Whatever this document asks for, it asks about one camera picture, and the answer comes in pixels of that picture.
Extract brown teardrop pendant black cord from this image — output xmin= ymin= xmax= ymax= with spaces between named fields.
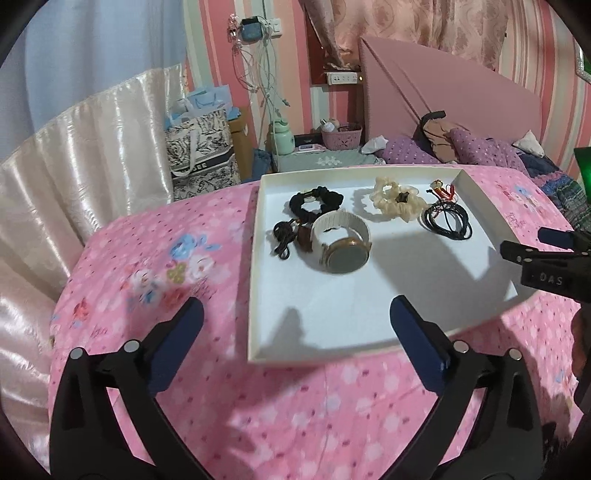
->
xmin=272 ymin=219 xmax=315 ymax=259

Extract nightstand with green cover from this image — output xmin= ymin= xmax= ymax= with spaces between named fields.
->
xmin=271 ymin=150 xmax=385 ymax=174

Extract wooden cabinet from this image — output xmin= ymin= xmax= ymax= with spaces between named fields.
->
xmin=228 ymin=108 xmax=256 ymax=182

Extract pink floral bedsheet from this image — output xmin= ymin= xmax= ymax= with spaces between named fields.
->
xmin=48 ymin=164 xmax=591 ymax=480

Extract white satin curtain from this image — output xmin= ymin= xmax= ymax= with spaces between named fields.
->
xmin=0 ymin=65 xmax=186 ymax=462

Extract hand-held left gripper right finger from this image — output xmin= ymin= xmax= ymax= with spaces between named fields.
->
xmin=389 ymin=295 xmax=544 ymax=480

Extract black scrunchie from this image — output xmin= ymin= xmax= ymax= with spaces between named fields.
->
xmin=290 ymin=185 xmax=343 ymax=222

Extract white cloth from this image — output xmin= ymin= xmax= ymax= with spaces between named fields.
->
xmin=512 ymin=130 xmax=546 ymax=156

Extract blue gift bag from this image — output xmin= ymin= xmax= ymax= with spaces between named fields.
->
xmin=167 ymin=85 xmax=232 ymax=126

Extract wall socket with chargers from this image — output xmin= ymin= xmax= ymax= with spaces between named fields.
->
xmin=228 ymin=16 xmax=282 ymax=41

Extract red knot charm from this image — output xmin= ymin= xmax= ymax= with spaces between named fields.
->
xmin=427 ymin=181 xmax=459 ymax=202

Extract green bottle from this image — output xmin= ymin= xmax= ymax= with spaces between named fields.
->
xmin=272 ymin=121 xmax=295 ymax=156

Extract black and white tote bag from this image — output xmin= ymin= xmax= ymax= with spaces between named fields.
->
xmin=165 ymin=109 xmax=242 ymax=191

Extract pale blue sheer curtain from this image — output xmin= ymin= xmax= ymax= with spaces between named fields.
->
xmin=0 ymin=0 xmax=188 ymax=153

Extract white power strip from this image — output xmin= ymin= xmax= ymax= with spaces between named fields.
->
xmin=324 ymin=71 xmax=363 ymax=86

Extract pink floral drape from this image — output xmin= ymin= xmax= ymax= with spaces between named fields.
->
xmin=300 ymin=0 xmax=509 ymax=72

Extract white shallow box tray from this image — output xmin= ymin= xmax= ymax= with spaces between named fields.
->
xmin=248 ymin=167 xmax=522 ymax=365

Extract brown garment with black strap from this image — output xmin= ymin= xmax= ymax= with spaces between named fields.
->
xmin=418 ymin=111 xmax=456 ymax=162

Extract round watch with white band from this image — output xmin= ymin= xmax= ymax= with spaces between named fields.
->
xmin=310 ymin=211 xmax=372 ymax=274

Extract plaid blanket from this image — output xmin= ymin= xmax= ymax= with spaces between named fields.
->
xmin=526 ymin=157 xmax=591 ymax=220

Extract black cord bracelets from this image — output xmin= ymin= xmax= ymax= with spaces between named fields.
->
xmin=420 ymin=203 xmax=472 ymax=241

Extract pink plastic basket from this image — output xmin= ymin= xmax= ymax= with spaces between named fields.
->
xmin=321 ymin=126 xmax=363 ymax=151

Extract green rectangular object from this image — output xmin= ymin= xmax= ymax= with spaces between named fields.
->
xmin=574 ymin=147 xmax=591 ymax=205

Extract purple dotted pillow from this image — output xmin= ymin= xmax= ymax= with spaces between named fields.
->
xmin=381 ymin=136 xmax=451 ymax=165
xmin=450 ymin=128 xmax=530 ymax=172

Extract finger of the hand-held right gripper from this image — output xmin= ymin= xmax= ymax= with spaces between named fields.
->
xmin=500 ymin=239 xmax=539 ymax=265
xmin=538 ymin=227 xmax=591 ymax=254

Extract cream scrunchie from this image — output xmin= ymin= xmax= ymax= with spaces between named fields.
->
xmin=372 ymin=176 xmax=428 ymax=225

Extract pink headboard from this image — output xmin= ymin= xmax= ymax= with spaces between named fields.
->
xmin=359 ymin=37 xmax=543 ymax=158

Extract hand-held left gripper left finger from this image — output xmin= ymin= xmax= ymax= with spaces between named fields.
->
xmin=48 ymin=296 xmax=213 ymax=480

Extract white charger cables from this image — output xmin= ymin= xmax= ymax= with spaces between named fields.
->
xmin=231 ymin=37 xmax=288 ymax=126

